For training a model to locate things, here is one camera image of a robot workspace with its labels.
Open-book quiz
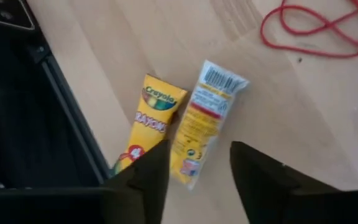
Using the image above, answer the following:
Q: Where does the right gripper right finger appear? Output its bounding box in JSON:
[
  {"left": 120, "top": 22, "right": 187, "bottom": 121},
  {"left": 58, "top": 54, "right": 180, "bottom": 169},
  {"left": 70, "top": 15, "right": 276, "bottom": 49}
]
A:
[{"left": 230, "top": 141, "right": 338, "bottom": 224}]

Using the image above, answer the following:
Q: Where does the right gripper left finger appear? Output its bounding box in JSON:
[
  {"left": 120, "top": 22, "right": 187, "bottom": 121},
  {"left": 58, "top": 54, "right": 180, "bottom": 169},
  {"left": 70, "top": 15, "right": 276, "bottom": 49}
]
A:
[{"left": 103, "top": 139, "right": 170, "bottom": 224}]

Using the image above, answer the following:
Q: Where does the yellow Crayola crayon pack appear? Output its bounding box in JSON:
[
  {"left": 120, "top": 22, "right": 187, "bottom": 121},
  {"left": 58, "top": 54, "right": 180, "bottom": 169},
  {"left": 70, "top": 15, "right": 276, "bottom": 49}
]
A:
[
  {"left": 110, "top": 73, "right": 188, "bottom": 178},
  {"left": 168, "top": 59, "right": 250, "bottom": 191}
]

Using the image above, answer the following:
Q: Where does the red rubber band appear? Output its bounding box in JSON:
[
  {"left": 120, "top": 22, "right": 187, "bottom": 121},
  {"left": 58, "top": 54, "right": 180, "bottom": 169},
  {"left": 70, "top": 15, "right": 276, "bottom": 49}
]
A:
[{"left": 259, "top": 0, "right": 358, "bottom": 59}]

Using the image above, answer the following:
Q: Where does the black device silver edge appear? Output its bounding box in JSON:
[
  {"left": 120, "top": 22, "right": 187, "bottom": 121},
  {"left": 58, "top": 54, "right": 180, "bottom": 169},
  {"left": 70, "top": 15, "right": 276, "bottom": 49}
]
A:
[{"left": 0, "top": 0, "right": 36, "bottom": 31}]

